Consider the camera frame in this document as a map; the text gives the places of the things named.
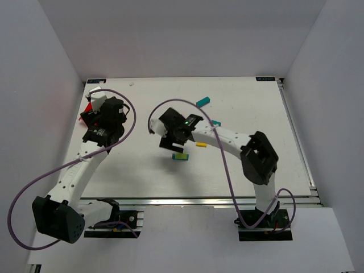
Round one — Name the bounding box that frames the red plastic bin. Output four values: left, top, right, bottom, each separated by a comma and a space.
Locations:
78, 102, 94, 126

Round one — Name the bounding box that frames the small teal wood block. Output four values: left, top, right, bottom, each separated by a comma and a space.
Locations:
212, 120, 221, 126

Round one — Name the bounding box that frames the lime green wood block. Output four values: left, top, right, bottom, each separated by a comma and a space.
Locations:
175, 153, 188, 160

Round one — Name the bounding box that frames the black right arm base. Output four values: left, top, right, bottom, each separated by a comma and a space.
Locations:
234, 209, 293, 242

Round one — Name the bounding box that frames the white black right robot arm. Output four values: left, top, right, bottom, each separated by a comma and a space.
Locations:
149, 107, 279, 214

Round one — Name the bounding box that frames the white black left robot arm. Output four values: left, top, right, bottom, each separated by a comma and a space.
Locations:
32, 96, 127, 243

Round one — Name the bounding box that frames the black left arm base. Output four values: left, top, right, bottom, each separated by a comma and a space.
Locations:
78, 198, 144, 239

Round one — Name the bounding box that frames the long teal wood block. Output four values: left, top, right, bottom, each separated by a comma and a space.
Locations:
172, 153, 189, 161

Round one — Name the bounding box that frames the yellow wood block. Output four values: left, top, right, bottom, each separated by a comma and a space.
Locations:
196, 142, 208, 148

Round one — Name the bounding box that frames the teal wood block far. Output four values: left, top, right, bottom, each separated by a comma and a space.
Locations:
196, 97, 210, 108

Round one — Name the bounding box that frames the blue label sticker left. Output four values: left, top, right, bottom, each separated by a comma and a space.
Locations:
86, 78, 106, 84

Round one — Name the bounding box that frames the blue label sticker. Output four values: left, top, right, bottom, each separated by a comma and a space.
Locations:
255, 76, 276, 81
86, 78, 106, 84

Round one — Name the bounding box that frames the blue label sticker right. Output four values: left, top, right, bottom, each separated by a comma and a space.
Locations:
255, 76, 276, 81

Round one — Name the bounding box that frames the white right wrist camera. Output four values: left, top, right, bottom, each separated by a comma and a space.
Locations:
149, 118, 168, 138

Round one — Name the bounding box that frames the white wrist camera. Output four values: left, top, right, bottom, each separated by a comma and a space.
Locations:
86, 86, 107, 113
149, 118, 168, 138

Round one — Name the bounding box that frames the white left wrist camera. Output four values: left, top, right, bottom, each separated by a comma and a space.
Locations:
86, 86, 107, 113

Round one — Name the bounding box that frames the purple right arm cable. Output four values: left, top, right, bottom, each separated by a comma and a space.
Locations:
147, 98, 298, 234

